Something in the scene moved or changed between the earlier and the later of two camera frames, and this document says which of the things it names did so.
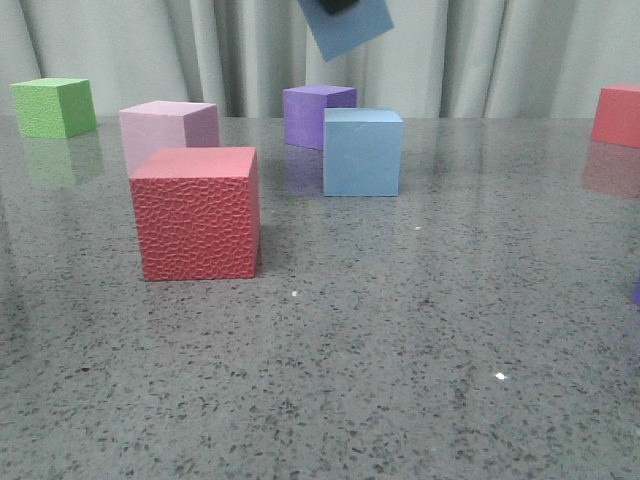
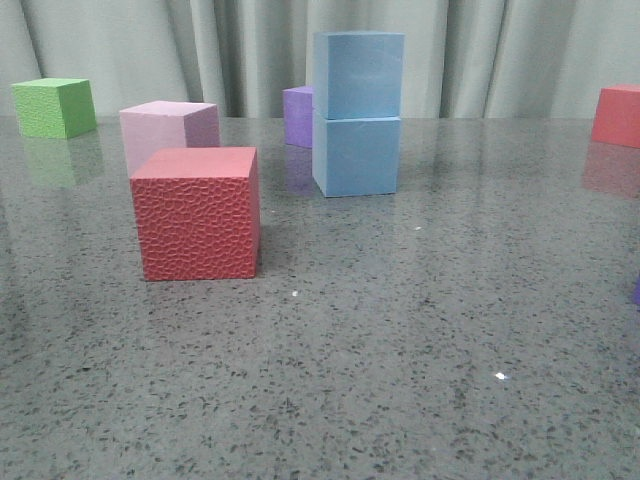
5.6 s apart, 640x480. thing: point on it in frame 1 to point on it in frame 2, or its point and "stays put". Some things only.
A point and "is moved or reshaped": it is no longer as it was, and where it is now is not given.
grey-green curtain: x=442 y=58 stays put
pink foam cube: x=167 y=124 stays put
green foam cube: x=53 y=107 stays put
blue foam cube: x=336 y=33 to x=358 y=74
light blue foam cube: x=362 y=152 is moved or reshaped
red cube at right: x=617 y=115 stays put
